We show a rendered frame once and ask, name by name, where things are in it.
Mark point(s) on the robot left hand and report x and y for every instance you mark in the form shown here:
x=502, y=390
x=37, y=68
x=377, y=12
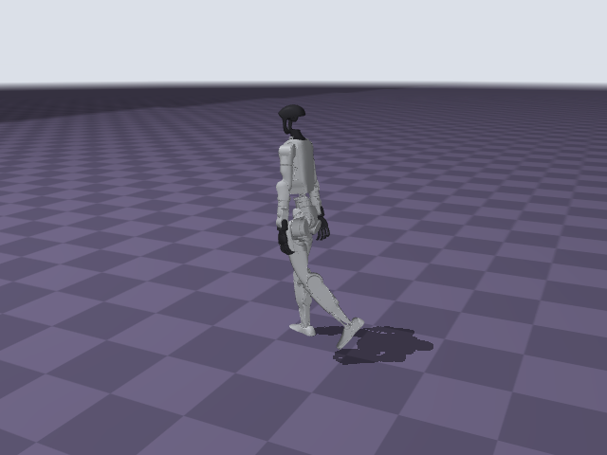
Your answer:
x=282, y=238

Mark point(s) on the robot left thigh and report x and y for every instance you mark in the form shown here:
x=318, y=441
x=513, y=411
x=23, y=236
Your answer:
x=298, y=227

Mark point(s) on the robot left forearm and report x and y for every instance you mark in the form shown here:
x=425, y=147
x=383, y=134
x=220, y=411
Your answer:
x=283, y=203

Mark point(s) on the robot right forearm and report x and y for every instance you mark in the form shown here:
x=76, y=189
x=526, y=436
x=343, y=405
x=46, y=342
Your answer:
x=315, y=198

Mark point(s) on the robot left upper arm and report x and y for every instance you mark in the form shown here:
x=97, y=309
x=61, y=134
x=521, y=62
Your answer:
x=287, y=153

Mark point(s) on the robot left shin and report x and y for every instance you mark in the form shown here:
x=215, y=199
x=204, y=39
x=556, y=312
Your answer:
x=321, y=294

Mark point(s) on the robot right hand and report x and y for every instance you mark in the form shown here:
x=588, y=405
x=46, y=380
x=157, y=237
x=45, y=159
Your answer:
x=323, y=226

